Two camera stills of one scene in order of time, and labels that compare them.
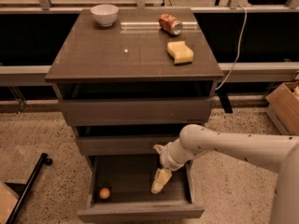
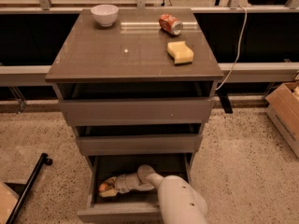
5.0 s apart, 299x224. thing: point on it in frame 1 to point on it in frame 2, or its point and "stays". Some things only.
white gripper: (167, 159) to (121, 184)
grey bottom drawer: (129, 179) stays
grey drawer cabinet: (132, 80) stays
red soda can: (170, 24) stays
